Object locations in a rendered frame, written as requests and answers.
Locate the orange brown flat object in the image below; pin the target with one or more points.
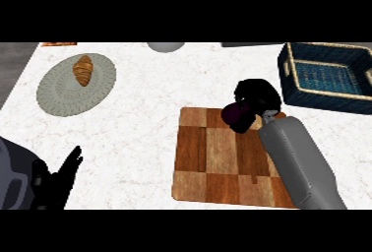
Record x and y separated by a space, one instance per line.
57 44

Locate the checkered wooden cutting board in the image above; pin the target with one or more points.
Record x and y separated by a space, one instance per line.
217 157

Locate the dark purple eggplant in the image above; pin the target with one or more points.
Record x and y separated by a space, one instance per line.
233 114

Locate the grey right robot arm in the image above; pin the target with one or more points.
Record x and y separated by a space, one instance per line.
296 164

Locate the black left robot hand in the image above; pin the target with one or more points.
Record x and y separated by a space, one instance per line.
57 183

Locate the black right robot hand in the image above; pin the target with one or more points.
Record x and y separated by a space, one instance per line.
258 93

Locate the dark blue wicker basket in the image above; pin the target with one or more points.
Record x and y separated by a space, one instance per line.
329 77

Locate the grey round object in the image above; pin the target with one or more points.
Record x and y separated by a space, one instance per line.
165 46

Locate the dark grey flat object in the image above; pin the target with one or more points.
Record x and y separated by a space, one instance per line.
251 44

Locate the brown croissant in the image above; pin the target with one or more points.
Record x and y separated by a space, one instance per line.
82 70

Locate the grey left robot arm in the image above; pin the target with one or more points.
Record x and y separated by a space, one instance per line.
14 177

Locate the round grey woven placemat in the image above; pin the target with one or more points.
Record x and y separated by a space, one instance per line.
75 84

